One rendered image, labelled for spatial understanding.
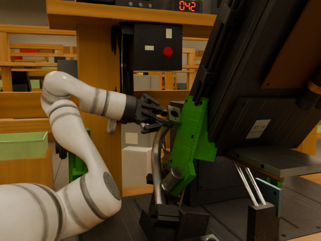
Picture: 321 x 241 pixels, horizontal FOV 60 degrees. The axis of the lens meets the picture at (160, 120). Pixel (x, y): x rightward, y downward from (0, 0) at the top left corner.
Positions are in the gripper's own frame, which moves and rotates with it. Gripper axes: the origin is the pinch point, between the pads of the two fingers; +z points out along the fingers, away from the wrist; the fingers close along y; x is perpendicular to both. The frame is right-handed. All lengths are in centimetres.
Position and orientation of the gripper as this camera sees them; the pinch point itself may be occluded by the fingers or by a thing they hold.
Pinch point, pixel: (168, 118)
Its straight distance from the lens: 81.2
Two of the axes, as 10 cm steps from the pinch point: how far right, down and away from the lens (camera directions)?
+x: -4.1, 5.9, 7.0
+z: 9.1, 2.1, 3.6
